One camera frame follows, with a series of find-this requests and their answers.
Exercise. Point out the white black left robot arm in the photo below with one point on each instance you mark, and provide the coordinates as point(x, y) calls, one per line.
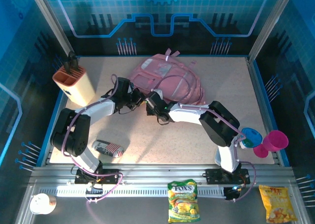
point(98, 109)

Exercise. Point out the aluminium front rail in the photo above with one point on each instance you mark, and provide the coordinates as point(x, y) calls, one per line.
point(160, 172)

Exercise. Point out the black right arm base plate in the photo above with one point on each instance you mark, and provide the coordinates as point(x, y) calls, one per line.
point(212, 176)

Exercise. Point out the flag print pencil pouch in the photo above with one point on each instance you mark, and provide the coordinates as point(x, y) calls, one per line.
point(107, 147)

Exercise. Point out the white paper cup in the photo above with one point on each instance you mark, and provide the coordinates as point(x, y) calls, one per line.
point(40, 204)

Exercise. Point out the cream orange knife block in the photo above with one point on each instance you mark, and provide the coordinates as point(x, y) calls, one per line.
point(78, 88)

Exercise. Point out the yellow snack bag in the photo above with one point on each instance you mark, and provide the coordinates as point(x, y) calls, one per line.
point(278, 206)

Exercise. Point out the pink plastic goblet cup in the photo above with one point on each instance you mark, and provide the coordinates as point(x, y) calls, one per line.
point(275, 140)

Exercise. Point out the green fruit candy bag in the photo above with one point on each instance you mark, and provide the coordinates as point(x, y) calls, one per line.
point(183, 201)

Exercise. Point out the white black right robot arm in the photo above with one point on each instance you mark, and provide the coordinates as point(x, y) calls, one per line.
point(187, 113)

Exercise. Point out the pink school backpack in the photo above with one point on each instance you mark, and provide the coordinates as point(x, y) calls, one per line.
point(147, 73)

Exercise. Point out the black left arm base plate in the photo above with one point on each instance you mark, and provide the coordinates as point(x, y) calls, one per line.
point(113, 177)

